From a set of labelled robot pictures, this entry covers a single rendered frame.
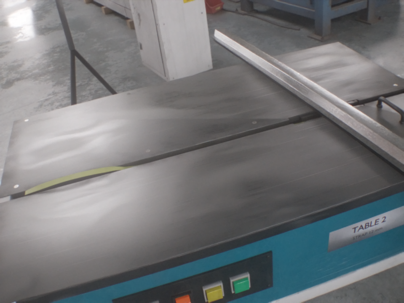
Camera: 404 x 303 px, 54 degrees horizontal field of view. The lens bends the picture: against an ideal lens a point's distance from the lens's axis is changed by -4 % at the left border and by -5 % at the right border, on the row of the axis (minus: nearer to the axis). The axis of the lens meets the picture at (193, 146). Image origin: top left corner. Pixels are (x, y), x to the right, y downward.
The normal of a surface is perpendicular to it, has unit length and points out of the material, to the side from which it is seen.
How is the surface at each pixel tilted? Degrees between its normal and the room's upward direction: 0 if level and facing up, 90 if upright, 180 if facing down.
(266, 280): 90
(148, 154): 0
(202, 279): 90
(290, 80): 75
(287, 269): 90
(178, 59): 90
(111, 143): 0
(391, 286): 0
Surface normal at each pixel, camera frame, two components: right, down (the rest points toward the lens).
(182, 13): 0.49, 0.43
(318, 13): -0.86, 0.37
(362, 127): -0.92, 0.08
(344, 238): 0.27, 0.51
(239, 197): -0.14, -0.82
